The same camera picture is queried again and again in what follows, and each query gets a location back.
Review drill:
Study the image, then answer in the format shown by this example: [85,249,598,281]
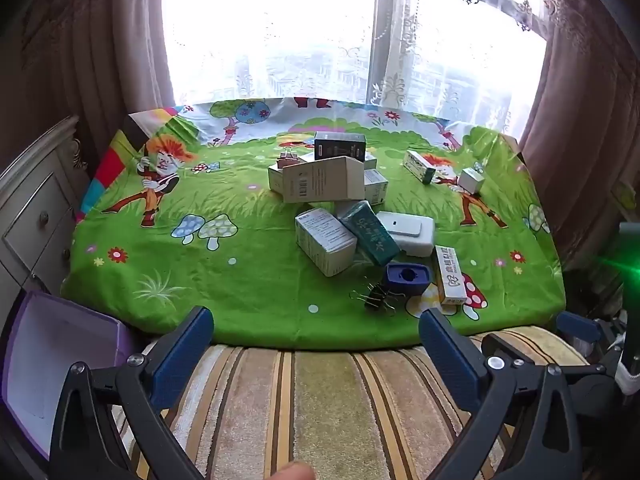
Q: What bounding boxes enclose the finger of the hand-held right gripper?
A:
[556,310,603,346]

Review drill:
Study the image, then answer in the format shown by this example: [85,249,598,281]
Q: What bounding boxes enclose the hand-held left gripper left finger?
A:
[48,306,216,480]

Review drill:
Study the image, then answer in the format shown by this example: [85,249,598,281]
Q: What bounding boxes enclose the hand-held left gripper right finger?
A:
[419,307,583,480]

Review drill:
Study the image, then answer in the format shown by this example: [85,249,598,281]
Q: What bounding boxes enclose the purple cardboard box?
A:
[0,290,136,466]

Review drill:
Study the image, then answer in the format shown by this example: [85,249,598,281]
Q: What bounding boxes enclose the white medicine box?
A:
[364,169,387,207]

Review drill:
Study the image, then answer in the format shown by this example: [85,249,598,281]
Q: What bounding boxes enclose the tall pale carton box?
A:
[282,156,367,204]

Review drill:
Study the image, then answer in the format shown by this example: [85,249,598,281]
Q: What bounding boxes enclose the person's left hand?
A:
[267,461,316,480]

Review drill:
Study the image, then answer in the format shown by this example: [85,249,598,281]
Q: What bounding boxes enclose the green cartoon printed blanket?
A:
[60,97,566,351]

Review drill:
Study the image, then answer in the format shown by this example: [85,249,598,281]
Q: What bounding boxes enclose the blue pencil sharpener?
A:
[385,262,432,297]

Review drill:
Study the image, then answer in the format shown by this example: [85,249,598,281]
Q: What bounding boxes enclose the white and yellow box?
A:
[434,245,468,306]

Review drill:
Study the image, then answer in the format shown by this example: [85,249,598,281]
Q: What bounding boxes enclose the black binder clip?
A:
[354,282,401,316]

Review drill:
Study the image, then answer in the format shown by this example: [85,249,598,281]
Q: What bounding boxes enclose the white rectangular device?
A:
[375,211,435,258]

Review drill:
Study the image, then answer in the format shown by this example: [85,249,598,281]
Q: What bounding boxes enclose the green tissue pack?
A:
[337,200,402,267]

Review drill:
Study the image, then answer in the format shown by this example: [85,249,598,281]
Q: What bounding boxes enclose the white and teal box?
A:
[295,207,358,277]

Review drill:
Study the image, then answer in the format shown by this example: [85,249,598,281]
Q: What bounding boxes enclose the small white box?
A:
[457,166,485,195]

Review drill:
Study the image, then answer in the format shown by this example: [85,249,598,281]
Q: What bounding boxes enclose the white and green box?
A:
[403,150,441,185]

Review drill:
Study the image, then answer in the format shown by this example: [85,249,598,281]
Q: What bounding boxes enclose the cream carved dresser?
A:
[0,115,93,321]

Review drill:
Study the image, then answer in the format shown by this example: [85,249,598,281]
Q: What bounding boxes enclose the black shaver box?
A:
[314,131,367,161]

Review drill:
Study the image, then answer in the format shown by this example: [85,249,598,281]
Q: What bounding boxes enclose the brown curtain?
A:
[20,0,173,171]
[520,0,640,271]

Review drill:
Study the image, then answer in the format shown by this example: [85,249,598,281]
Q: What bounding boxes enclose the white lace curtain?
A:
[160,0,548,111]

